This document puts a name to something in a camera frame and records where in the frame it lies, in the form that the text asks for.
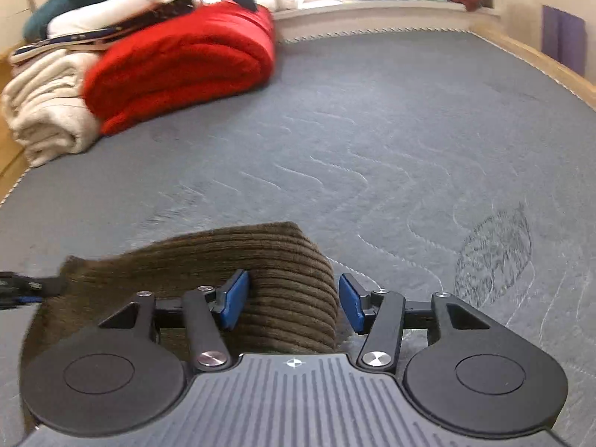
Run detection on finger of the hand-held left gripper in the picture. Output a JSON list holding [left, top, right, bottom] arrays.
[[0, 271, 66, 309]]

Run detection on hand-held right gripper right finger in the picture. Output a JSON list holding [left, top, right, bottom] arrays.
[[338, 273, 495, 375]]

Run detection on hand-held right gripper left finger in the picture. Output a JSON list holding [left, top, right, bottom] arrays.
[[97, 269, 251, 374]]

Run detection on brown corduroy pants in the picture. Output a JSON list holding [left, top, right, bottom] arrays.
[[19, 221, 339, 431]]

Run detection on grey quilted mattress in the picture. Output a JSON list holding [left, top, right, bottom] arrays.
[[0, 27, 596, 447]]

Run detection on beige folded blanket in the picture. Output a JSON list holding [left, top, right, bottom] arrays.
[[2, 49, 106, 168]]

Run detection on red folded blanket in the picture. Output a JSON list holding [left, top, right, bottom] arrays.
[[84, 1, 277, 137]]

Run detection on dark patterned cloth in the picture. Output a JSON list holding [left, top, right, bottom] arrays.
[[9, 0, 202, 64]]

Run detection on wooden bed frame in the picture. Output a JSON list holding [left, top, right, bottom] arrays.
[[466, 21, 596, 109]]

